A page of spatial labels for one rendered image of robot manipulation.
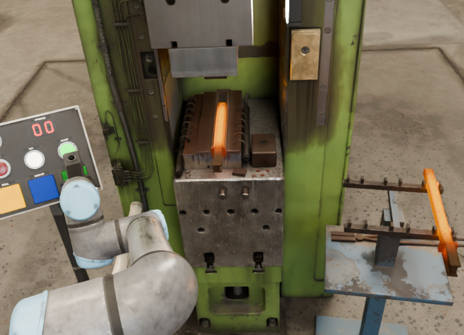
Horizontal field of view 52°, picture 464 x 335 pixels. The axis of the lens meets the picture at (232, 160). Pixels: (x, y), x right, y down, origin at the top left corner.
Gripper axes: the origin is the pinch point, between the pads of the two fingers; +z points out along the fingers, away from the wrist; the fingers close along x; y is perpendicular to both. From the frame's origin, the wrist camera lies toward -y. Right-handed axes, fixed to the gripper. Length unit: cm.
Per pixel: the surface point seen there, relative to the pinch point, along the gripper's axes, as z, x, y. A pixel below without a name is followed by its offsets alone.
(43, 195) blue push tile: 1.3, -10.7, 2.7
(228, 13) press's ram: -27, 52, -35
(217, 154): -5.9, 44.7, 4.8
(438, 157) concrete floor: 97, 220, 62
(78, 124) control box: 2.0, 5.4, -15.7
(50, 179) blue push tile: 1.3, -7.3, -1.6
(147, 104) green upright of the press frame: 14.1, 29.9, -16.5
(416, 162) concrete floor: 99, 203, 61
